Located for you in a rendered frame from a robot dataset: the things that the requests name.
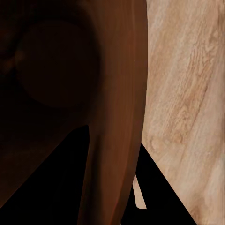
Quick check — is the trash can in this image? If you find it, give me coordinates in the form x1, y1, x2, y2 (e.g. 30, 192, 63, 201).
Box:
0, 0, 148, 225

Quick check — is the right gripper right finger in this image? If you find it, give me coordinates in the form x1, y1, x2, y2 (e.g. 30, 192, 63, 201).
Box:
120, 143, 197, 225

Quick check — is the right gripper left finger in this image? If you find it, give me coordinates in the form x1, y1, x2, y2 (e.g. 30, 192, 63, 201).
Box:
0, 125, 90, 225

